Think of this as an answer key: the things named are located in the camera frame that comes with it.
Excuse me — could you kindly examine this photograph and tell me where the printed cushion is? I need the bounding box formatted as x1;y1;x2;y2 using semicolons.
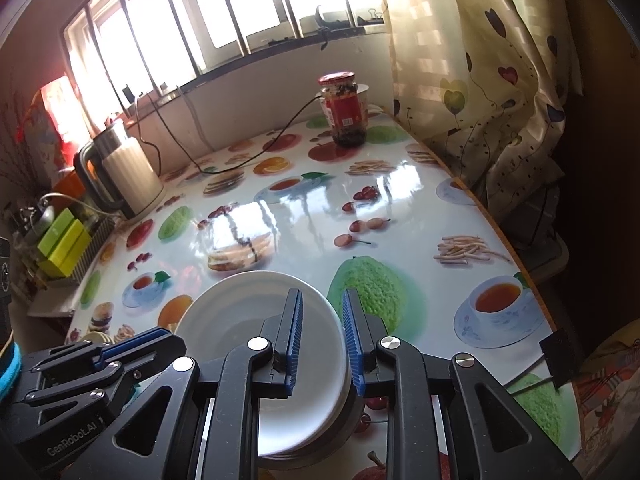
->
572;319;640;480

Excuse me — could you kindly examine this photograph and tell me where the grey stool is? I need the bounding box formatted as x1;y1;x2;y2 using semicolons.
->
515;187;572;283

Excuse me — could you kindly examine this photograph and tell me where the striped storage box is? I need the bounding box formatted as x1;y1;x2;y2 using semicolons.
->
30;215;119;287

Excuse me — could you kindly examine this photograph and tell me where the metal teapot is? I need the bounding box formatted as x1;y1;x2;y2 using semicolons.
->
17;197;57;243

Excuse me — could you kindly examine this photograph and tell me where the barred window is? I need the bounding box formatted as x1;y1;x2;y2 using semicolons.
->
60;0;388;106

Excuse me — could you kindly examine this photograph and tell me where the red patterned bag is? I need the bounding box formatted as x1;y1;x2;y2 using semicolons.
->
15;77;81;173

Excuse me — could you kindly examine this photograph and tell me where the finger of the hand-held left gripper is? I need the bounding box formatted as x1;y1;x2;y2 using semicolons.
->
30;326;188;378
24;360;143;413

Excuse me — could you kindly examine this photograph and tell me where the cream electric kettle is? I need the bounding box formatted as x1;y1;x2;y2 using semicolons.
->
73;121;166;221

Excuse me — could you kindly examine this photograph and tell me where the black binder clip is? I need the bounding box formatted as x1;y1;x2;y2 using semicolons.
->
539;327;582;392

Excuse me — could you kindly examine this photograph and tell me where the glass jar with red label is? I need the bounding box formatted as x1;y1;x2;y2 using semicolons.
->
318;72;369;149

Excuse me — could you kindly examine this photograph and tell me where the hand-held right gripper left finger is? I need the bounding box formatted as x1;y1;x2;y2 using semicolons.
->
62;287;305;480

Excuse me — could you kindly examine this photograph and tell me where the fruit printed tablecloth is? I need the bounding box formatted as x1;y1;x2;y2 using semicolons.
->
65;107;583;480

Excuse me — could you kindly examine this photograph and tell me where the white cable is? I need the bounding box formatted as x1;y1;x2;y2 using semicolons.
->
177;87;216;153

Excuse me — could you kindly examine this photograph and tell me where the black cable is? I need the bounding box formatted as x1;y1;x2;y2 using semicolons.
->
135;92;326;176

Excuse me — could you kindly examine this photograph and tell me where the white bowl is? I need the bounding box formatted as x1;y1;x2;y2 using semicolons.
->
176;270;352;457
257;392;370;472

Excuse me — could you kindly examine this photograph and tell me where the heart printed curtain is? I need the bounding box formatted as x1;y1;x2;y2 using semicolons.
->
375;0;573;223

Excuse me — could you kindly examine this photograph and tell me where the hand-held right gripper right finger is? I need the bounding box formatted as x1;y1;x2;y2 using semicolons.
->
341;287;583;480

